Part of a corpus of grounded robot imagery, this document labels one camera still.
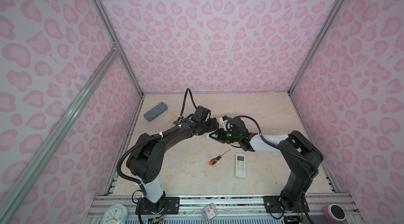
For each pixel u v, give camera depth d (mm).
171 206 734
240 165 839
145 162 462
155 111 1062
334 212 666
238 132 733
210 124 816
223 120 857
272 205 730
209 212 693
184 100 734
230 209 722
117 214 695
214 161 856
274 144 507
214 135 858
